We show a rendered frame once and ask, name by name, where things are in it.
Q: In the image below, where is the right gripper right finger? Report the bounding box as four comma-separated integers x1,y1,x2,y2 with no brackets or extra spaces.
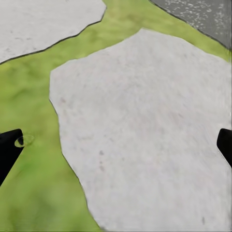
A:
217,128,232,167

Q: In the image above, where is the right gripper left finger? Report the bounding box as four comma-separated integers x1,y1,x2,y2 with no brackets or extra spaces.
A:
0,129,33,185

